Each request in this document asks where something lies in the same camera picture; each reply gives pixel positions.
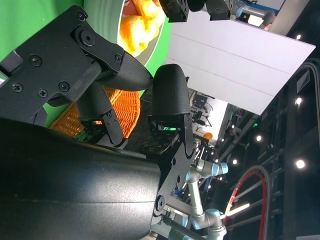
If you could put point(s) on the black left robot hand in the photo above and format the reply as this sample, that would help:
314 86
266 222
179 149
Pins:
175 10

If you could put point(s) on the pale green ceramic bowl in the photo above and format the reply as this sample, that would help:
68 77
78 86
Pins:
105 20

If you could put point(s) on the silver blue-capped robot arm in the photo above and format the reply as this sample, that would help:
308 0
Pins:
197 200
252 12

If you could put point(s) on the white partition board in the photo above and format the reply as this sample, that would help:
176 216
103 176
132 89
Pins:
225 62

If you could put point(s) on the red black hoop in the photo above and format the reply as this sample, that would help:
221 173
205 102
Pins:
262 220

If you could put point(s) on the green table cloth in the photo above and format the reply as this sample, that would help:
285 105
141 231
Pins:
25 25

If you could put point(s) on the orange wicker basket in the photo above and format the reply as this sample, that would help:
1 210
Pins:
125 110

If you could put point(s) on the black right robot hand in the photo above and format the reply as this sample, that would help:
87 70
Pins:
62 187

